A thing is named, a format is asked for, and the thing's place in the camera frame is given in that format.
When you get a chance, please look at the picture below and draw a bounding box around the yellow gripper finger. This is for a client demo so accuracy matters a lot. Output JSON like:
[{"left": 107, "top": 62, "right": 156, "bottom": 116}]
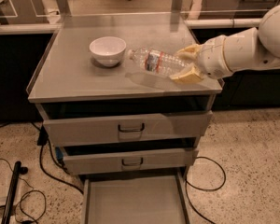
[
  {"left": 175, "top": 44, "right": 202, "bottom": 61},
  {"left": 170, "top": 63, "right": 204, "bottom": 84}
]

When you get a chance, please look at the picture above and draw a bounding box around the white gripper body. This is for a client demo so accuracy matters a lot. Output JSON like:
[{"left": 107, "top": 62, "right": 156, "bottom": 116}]
[{"left": 197, "top": 35, "right": 232, "bottom": 79}]

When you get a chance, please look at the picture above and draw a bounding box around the clear plastic water bottle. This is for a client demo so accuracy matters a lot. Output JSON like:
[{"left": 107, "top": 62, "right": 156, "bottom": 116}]
[{"left": 128, "top": 48, "right": 189, "bottom": 76}]

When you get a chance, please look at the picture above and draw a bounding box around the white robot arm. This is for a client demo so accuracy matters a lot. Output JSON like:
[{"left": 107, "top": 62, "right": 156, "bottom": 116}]
[{"left": 170, "top": 5, "right": 280, "bottom": 83}]

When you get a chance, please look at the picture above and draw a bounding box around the top grey drawer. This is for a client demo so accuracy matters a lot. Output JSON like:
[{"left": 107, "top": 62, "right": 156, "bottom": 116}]
[{"left": 44, "top": 111, "right": 212, "bottom": 147}]

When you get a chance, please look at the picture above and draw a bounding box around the grey drawer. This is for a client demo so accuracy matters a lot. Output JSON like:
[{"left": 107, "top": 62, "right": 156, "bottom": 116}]
[
  {"left": 44, "top": 111, "right": 212, "bottom": 147},
  {"left": 63, "top": 148, "right": 198, "bottom": 175},
  {"left": 80, "top": 169, "right": 191, "bottom": 224}
]

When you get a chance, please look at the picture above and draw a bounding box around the middle grey drawer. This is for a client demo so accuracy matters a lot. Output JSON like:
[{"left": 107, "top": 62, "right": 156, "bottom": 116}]
[{"left": 63, "top": 148, "right": 198, "bottom": 175}]

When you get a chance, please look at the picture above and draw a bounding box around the grey drawer cabinet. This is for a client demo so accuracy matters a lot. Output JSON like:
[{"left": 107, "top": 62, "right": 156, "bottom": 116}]
[{"left": 25, "top": 12, "right": 225, "bottom": 176}]

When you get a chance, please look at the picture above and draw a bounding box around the bottom grey drawer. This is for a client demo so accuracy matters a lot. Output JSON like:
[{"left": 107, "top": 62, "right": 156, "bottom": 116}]
[{"left": 80, "top": 169, "right": 191, "bottom": 224}]

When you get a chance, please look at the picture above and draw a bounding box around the white ceramic bowl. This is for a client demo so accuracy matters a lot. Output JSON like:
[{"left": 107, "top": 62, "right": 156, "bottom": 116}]
[{"left": 89, "top": 36, "right": 127, "bottom": 67}]

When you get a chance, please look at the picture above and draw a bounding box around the black pole on floor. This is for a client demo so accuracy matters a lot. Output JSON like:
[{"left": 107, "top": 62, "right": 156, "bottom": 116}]
[{"left": 1, "top": 161, "right": 23, "bottom": 224}]

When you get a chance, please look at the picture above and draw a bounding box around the black floor cable right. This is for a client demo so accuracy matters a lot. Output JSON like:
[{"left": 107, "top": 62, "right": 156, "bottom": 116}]
[{"left": 184, "top": 156, "right": 227, "bottom": 224}]

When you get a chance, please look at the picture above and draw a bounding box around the black floor cable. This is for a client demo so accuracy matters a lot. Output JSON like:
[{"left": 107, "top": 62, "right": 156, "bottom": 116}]
[
  {"left": 184, "top": 156, "right": 227, "bottom": 224},
  {"left": 30, "top": 121, "right": 84, "bottom": 195}
]

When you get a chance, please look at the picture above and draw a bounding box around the white counter rail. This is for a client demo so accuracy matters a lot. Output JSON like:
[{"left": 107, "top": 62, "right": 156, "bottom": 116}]
[{"left": 0, "top": 18, "right": 261, "bottom": 35}]

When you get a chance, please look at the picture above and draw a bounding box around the black floor cable left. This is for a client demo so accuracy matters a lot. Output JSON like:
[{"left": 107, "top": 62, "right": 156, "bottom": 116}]
[{"left": 30, "top": 121, "right": 84, "bottom": 195}]

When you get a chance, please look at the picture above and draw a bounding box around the thin black floor wire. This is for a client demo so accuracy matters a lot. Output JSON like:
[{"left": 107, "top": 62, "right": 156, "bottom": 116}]
[{"left": 0, "top": 157, "right": 48, "bottom": 224}]

